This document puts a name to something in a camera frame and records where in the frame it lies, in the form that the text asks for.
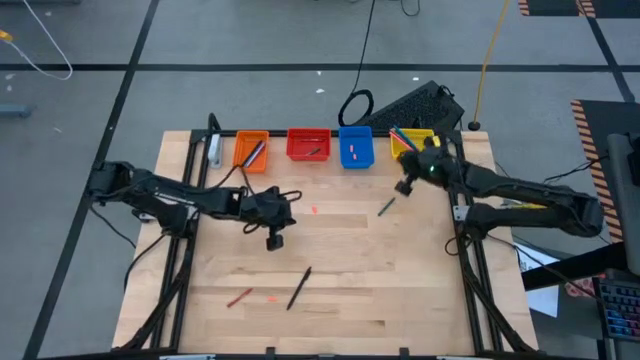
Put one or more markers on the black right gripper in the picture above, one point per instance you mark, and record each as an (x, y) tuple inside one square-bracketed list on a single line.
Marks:
[(432, 167)]

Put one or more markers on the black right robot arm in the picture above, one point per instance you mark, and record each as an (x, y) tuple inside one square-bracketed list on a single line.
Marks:
[(530, 192)]

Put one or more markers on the grey-blue floor object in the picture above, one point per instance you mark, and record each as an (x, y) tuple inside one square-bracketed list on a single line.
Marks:
[(12, 110)]

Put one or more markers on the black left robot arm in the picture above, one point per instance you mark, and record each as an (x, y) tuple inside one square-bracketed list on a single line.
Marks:
[(165, 197)]

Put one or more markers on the backlit computer keyboard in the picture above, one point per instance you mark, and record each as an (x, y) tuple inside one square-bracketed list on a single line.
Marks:
[(622, 310)]

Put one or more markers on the black mat with hazard stripes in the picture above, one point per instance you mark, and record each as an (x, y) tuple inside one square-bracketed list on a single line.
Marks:
[(595, 120), (550, 7)]

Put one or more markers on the black pen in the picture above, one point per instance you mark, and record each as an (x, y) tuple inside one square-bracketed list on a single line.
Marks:
[(298, 288)]

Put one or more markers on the black keyboard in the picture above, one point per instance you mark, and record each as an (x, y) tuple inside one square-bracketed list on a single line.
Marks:
[(420, 107)]

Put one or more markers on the orange plastic bin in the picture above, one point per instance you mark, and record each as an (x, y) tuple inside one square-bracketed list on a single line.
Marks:
[(245, 137)]

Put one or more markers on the black aluminium table frame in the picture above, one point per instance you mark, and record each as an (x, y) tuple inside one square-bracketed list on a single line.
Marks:
[(280, 133)]

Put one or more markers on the grey panel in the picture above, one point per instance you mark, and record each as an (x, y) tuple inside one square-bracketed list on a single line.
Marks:
[(622, 200)]

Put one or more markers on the white paper sheet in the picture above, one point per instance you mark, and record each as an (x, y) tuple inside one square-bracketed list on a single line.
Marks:
[(545, 300)]

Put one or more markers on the grey metal mounting plate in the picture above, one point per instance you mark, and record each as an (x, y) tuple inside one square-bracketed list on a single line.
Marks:
[(459, 213), (142, 216)]

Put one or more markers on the red plastic bin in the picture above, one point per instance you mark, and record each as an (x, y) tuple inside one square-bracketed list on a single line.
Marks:
[(300, 147)]

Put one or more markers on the white box on frame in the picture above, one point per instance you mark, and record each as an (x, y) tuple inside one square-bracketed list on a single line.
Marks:
[(215, 150)]

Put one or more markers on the yellow plastic bin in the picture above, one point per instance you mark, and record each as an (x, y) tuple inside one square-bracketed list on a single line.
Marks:
[(422, 134)]

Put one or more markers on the dark green crayon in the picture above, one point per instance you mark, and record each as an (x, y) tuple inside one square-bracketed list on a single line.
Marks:
[(314, 151)]

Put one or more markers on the brown-red crayon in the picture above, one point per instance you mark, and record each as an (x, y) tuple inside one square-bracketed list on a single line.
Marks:
[(240, 297)]

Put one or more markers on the black desk beam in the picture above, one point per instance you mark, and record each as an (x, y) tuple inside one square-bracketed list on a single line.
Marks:
[(575, 267)]

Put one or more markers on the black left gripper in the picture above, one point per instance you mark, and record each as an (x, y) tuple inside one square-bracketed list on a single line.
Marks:
[(262, 207)]

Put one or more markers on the light purple pen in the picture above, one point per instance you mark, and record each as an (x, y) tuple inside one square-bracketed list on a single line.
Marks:
[(258, 154)]

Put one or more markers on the light blue pen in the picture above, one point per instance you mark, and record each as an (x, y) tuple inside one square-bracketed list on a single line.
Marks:
[(255, 155)]

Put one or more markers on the blue plastic bin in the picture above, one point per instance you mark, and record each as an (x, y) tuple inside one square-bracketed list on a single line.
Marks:
[(362, 137)]

